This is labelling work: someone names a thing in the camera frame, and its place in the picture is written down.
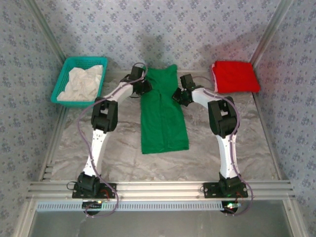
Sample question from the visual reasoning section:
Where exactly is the folded red t-shirt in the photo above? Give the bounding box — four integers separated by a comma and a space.
212, 60, 262, 94

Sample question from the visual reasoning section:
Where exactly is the grey slotted cable duct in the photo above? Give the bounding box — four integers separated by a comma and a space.
36, 200, 229, 212

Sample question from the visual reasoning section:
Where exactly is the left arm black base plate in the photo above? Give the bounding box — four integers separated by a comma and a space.
72, 182, 117, 199

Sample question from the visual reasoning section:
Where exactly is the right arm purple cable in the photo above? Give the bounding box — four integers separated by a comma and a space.
194, 76, 255, 217

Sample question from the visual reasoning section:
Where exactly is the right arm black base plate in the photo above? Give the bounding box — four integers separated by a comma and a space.
202, 182, 249, 199

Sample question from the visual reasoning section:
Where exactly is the aluminium frame leg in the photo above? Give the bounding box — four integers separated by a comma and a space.
11, 198, 38, 237
282, 198, 309, 237

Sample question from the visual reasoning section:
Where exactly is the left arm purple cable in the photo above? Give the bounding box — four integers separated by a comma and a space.
78, 62, 149, 218

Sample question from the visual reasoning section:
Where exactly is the aluminium corner post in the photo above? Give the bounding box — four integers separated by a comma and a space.
250, 0, 296, 66
24, 0, 67, 62

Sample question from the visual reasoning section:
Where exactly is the aluminium mounting rail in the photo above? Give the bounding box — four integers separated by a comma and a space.
26, 180, 296, 200

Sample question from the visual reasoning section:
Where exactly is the crumpled white t-shirt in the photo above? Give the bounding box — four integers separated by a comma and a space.
56, 64, 104, 102

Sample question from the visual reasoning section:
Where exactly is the green t-shirt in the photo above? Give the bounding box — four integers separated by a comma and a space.
139, 64, 190, 155

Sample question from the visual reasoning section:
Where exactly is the teal plastic basket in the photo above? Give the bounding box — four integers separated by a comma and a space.
50, 56, 109, 109

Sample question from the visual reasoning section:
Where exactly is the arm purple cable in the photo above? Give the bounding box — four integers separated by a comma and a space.
194, 76, 255, 217
78, 62, 149, 218

